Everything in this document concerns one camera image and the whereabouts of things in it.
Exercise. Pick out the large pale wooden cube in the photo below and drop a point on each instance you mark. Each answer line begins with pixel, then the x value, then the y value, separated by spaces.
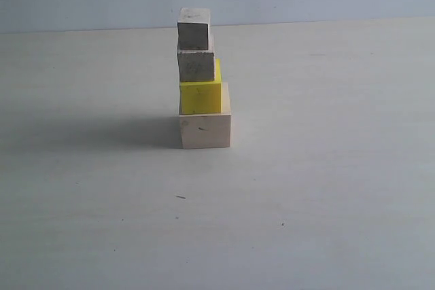
pixel 211 130

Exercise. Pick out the yellow cube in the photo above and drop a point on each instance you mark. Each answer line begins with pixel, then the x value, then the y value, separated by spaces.
pixel 202 97

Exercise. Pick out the medium plywood cube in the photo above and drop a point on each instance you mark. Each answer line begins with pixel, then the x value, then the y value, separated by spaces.
pixel 197 65

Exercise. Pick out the small pale wooden cube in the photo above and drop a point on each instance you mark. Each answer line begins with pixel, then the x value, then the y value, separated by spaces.
pixel 193 28

